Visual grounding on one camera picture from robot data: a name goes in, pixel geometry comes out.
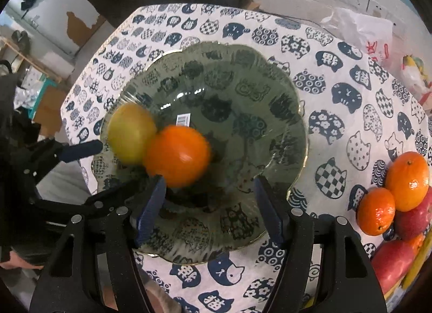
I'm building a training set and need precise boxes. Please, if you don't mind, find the person left hand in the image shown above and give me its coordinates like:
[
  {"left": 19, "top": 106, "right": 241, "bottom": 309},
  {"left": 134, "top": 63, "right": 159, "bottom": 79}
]
[{"left": 0, "top": 251, "right": 43, "bottom": 270}]

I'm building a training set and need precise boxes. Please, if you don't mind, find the cat pattern tablecloth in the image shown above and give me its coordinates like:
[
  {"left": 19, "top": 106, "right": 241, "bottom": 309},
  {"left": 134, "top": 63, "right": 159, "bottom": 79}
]
[{"left": 61, "top": 4, "right": 431, "bottom": 312}]

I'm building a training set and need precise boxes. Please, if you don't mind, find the red apple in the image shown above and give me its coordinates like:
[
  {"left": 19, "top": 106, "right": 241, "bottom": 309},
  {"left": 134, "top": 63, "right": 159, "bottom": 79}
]
[
  {"left": 395, "top": 187, "right": 431, "bottom": 240},
  {"left": 371, "top": 240, "right": 414, "bottom": 295}
]

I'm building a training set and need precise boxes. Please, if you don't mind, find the large orange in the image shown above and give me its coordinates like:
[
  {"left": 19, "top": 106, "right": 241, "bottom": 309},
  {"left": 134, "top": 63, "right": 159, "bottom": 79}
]
[
  {"left": 144, "top": 125, "right": 212, "bottom": 188},
  {"left": 384, "top": 151, "right": 429, "bottom": 212}
]

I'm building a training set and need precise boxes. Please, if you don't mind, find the cardboard box on floor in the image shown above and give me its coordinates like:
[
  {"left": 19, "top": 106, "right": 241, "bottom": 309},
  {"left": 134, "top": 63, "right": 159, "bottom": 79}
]
[{"left": 244, "top": 2, "right": 260, "bottom": 11}]

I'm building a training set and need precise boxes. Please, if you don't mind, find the green glass fruit plate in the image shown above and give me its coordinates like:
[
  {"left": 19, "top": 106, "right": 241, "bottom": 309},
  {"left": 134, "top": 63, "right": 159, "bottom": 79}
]
[{"left": 115, "top": 42, "right": 308, "bottom": 264}]

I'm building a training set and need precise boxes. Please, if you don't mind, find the red white trash bag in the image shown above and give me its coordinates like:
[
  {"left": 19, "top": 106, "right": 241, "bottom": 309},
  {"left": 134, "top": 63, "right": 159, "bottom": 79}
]
[{"left": 401, "top": 55, "right": 431, "bottom": 116}]

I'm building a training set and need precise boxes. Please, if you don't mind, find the large orange bottom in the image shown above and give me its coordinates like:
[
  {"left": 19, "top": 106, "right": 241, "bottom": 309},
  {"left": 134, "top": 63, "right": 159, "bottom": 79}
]
[{"left": 144, "top": 125, "right": 212, "bottom": 188}]

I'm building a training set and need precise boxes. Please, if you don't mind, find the green pear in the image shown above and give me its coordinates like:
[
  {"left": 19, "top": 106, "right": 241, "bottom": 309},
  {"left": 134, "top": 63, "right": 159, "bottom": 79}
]
[{"left": 107, "top": 103, "right": 157, "bottom": 165}]

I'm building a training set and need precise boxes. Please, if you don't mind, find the spotted ripe banana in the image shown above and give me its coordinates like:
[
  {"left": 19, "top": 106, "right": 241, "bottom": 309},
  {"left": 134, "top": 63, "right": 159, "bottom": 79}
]
[{"left": 384, "top": 230, "right": 431, "bottom": 302}]

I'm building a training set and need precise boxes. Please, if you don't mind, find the large orange top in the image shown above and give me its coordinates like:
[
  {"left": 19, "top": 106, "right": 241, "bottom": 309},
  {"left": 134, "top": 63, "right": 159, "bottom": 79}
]
[{"left": 384, "top": 151, "right": 429, "bottom": 212}]

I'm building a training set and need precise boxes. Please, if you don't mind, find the small tangerine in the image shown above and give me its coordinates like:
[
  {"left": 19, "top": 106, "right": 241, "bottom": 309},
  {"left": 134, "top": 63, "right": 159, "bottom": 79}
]
[
  {"left": 404, "top": 233, "right": 426, "bottom": 256},
  {"left": 356, "top": 187, "right": 395, "bottom": 236}
]

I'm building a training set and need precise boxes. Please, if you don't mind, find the white plastic shopping bag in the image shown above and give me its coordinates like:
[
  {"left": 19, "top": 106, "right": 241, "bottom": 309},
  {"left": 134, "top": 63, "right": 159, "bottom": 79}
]
[{"left": 321, "top": 8, "right": 393, "bottom": 64}]

